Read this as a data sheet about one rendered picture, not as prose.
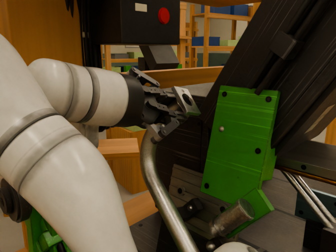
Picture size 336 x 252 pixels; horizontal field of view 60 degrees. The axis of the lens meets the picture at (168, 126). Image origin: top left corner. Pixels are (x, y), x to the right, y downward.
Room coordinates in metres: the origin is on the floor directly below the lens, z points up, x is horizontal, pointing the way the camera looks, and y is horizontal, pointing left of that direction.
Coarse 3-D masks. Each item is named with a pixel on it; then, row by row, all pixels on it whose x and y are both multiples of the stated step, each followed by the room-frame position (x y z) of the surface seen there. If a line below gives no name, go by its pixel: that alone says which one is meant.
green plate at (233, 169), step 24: (240, 96) 0.52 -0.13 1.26; (264, 96) 0.49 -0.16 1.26; (216, 120) 0.54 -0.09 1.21; (240, 120) 0.51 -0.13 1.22; (264, 120) 0.48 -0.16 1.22; (216, 144) 0.52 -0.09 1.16; (240, 144) 0.49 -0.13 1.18; (264, 144) 0.46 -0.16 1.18; (216, 168) 0.51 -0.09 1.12; (240, 168) 0.48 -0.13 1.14; (264, 168) 0.46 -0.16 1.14; (216, 192) 0.49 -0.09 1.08; (240, 192) 0.46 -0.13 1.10
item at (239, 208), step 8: (240, 200) 0.43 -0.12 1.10; (232, 208) 0.43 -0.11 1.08; (240, 208) 0.42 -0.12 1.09; (248, 208) 0.43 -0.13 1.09; (216, 216) 0.46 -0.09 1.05; (224, 216) 0.43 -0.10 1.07; (232, 216) 0.42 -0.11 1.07; (240, 216) 0.42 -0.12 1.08; (248, 216) 0.41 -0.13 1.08; (216, 224) 0.44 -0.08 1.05; (224, 224) 0.43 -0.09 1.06; (232, 224) 0.42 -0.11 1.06; (240, 224) 0.43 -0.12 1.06; (216, 232) 0.43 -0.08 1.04; (224, 232) 0.43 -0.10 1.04
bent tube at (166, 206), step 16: (176, 96) 0.49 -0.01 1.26; (192, 112) 0.47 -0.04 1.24; (144, 144) 0.51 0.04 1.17; (144, 160) 0.50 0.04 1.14; (144, 176) 0.49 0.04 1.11; (160, 192) 0.47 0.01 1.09; (160, 208) 0.45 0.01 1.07; (176, 208) 0.46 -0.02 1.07; (176, 224) 0.43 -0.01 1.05; (176, 240) 0.42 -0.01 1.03; (192, 240) 0.42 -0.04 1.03
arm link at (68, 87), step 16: (32, 64) 0.32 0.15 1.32; (48, 64) 0.31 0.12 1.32; (64, 64) 0.33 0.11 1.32; (48, 80) 0.30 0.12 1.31; (64, 80) 0.31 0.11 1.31; (80, 80) 0.33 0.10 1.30; (48, 96) 0.30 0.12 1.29; (64, 96) 0.31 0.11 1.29; (80, 96) 0.32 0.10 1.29; (64, 112) 0.31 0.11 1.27; (80, 112) 0.33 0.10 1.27
